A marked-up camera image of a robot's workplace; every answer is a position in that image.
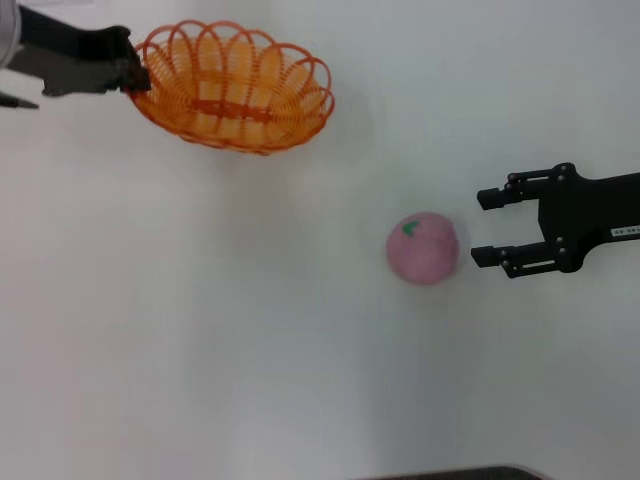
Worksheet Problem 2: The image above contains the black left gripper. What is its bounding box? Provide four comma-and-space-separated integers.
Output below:
15, 4, 153, 97

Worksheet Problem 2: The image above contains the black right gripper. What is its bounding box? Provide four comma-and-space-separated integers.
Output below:
470, 161, 640, 280

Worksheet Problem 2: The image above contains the pink plush peach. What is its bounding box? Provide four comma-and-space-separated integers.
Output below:
385, 210, 461, 287

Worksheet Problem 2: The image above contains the orange plastic wire basket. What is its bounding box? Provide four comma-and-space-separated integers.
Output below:
130, 19, 335, 157

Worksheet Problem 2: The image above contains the dark robot torso edge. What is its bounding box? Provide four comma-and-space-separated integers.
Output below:
349, 464, 547, 480

